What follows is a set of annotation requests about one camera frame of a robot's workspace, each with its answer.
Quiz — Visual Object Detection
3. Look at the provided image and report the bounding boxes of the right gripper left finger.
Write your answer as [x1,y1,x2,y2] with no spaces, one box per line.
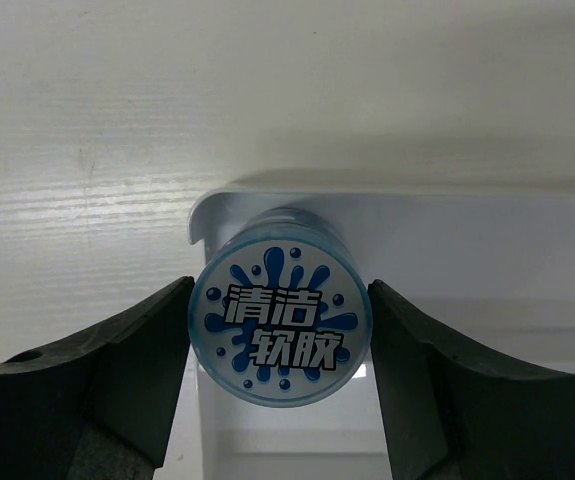
[0,277,192,479]

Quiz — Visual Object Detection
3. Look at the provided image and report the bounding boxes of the blue slime jar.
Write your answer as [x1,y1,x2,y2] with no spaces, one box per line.
[188,208,373,408]

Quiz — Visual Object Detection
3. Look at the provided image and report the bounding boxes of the white compartment tray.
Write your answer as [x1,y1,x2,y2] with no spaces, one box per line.
[188,188,575,479]

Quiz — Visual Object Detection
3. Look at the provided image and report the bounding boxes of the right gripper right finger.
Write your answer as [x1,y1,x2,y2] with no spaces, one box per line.
[368,281,575,479]

